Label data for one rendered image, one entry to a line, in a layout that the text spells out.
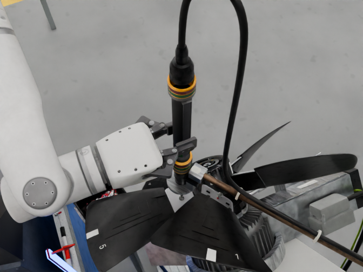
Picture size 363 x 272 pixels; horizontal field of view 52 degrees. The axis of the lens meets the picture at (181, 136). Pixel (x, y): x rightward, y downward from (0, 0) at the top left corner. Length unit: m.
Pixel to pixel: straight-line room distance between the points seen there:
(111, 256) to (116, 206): 0.14
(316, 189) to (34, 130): 0.78
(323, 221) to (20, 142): 0.78
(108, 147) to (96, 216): 0.39
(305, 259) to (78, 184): 0.61
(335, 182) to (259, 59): 1.91
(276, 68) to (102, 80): 1.29
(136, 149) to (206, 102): 1.98
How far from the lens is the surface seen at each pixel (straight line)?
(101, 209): 1.02
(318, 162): 0.90
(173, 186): 0.85
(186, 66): 0.52
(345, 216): 1.10
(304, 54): 3.04
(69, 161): 0.64
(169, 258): 1.14
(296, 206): 1.08
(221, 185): 0.76
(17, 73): 0.66
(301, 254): 1.04
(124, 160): 0.64
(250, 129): 2.51
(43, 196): 0.56
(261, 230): 0.98
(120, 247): 0.95
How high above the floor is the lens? 2.09
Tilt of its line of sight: 59 degrees down
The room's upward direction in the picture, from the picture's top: straight up
